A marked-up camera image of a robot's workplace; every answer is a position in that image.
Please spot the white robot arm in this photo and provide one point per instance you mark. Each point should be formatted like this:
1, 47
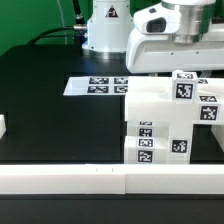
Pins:
111, 23

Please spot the white sheet with four tags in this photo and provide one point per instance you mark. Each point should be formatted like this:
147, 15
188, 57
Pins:
99, 85

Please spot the white part at left edge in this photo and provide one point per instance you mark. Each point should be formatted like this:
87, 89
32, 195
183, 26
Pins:
2, 126

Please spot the white front rail fixture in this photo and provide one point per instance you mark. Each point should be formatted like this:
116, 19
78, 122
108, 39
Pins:
111, 179

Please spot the white part at right edge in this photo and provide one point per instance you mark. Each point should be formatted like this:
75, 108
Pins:
220, 136

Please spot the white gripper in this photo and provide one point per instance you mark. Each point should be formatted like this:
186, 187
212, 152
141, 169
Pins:
166, 38

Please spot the white tagged cube block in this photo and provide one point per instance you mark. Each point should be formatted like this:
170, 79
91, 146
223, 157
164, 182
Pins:
184, 85

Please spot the white chair back frame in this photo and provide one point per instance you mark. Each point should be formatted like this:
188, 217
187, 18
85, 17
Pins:
149, 99

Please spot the white chair seat part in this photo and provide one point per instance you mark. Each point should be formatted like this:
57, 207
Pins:
179, 136

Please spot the white part at edge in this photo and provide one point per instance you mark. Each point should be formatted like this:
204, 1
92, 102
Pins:
220, 136
2, 126

